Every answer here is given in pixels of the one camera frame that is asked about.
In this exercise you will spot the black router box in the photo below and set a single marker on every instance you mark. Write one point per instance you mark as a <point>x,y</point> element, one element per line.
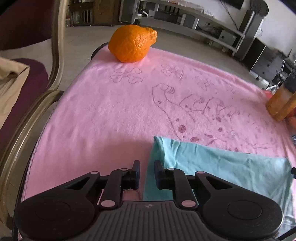
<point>164,16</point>

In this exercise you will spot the black flat television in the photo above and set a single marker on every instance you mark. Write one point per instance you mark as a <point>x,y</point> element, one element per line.
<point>233,3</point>

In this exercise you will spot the large bumpy orange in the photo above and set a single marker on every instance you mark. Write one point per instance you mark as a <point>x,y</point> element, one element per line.
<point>131,44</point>

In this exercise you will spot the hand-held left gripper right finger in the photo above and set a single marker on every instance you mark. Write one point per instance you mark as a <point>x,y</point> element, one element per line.
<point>156,170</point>

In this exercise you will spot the beige garment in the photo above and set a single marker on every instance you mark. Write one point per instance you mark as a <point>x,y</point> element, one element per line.
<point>11,88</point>

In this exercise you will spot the teal garment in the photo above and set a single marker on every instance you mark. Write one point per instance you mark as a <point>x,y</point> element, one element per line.
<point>219,166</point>

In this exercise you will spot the tray of oranges and fruit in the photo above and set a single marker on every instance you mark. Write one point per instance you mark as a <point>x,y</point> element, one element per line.
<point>292,121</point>

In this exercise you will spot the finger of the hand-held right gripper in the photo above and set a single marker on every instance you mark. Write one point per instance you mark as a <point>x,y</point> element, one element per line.
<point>293,172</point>

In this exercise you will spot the office chair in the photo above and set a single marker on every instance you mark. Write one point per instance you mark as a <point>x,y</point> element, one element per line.
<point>284,71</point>

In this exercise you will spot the round dark decorative plate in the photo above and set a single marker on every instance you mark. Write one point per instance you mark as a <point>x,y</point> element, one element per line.
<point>259,7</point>

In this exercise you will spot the black subwoofer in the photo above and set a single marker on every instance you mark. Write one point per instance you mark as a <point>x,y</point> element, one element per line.
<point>226,37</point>

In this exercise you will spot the maroon chair with gold frame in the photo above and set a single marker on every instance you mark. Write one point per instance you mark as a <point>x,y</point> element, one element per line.
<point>23,23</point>

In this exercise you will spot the orange juice bottle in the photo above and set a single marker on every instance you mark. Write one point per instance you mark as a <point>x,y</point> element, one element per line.
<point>281,102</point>

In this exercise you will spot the grey television stand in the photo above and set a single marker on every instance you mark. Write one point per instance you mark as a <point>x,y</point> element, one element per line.
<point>208,25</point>

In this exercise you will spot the pink printed blanket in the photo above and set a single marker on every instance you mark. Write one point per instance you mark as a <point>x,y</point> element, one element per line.
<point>104,111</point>

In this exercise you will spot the wooden cabinet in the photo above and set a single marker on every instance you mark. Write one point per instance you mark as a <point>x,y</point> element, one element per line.
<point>92,11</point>

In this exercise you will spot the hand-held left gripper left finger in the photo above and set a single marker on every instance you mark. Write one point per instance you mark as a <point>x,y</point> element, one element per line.
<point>137,171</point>

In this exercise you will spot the tall grey speaker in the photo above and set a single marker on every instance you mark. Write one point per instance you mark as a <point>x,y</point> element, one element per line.
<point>128,11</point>
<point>251,34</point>

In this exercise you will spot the dark desk with drawers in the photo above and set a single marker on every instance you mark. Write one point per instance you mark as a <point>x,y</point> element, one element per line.
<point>263,61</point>

